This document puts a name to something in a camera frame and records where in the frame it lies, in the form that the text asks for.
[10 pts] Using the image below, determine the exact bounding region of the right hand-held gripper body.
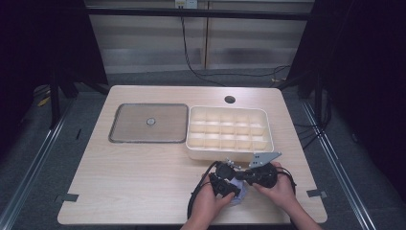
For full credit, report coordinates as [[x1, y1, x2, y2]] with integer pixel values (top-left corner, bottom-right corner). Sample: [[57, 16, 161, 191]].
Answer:
[[243, 150, 283, 189]]

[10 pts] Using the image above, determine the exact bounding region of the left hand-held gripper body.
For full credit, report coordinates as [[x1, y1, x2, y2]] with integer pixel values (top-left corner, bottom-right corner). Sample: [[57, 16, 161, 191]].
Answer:
[[208, 157, 242, 196]]

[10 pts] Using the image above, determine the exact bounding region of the light purple sock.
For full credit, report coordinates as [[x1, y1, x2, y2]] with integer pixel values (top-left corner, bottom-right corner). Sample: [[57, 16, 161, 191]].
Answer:
[[229, 177, 249, 206]]

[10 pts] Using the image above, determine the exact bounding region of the white divided storage box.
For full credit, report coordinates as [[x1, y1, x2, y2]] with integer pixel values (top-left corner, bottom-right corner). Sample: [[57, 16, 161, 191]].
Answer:
[[185, 104, 275, 163]]

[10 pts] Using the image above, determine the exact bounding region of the person's right hand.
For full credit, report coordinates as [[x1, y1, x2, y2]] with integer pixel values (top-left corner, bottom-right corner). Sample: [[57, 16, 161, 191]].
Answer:
[[253, 161, 300, 216]]

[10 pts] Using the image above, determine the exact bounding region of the person's left hand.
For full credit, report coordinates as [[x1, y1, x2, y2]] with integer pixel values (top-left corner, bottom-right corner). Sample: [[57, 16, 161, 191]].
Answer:
[[191, 181, 236, 225]]

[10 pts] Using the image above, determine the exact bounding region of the grey tape piece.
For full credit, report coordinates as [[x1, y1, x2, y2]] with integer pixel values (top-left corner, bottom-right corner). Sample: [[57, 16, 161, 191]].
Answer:
[[55, 193, 79, 203], [305, 189, 328, 198]]

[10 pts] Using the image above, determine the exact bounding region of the black curtain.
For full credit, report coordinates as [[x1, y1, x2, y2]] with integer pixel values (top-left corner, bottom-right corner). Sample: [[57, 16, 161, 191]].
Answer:
[[286, 0, 406, 200], [0, 0, 109, 157]]

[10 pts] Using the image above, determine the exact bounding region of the black stand leg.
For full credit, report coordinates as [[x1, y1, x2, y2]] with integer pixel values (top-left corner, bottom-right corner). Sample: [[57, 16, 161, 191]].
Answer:
[[48, 72, 62, 129]]

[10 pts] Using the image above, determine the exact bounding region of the yellow object on floor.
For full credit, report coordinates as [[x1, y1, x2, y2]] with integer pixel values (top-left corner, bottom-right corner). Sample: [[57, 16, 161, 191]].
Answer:
[[36, 95, 52, 108]]

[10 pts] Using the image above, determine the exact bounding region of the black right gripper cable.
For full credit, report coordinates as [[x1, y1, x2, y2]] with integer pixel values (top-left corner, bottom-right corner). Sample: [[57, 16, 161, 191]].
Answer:
[[276, 167, 298, 196]]

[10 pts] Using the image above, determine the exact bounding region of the bundle of black floor cables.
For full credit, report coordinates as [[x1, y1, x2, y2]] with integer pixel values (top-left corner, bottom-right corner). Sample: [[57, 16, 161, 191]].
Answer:
[[292, 95, 333, 151]]

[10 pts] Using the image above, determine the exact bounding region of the metal floor rail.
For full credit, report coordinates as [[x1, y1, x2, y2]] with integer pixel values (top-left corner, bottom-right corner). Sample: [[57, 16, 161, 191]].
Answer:
[[0, 98, 77, 230], [301, 100, 378, 230]]

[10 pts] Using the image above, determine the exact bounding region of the black stand frame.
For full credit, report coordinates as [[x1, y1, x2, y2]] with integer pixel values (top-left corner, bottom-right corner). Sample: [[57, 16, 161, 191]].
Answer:
[[277, 68, 324, 120]]

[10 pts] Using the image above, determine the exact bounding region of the black wall power cable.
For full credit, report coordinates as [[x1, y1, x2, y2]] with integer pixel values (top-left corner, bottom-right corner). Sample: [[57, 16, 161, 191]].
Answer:
[[180, 16, 291, 88]]

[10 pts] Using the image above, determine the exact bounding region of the black horizontal frame bar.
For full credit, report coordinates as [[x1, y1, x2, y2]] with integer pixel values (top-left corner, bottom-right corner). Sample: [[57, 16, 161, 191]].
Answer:
[[85, 7, 315, 22]]

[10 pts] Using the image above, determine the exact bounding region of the white wall power outlet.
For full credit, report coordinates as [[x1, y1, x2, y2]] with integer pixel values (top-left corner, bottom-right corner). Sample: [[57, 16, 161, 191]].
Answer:
[[174, 0, 199, 10]]

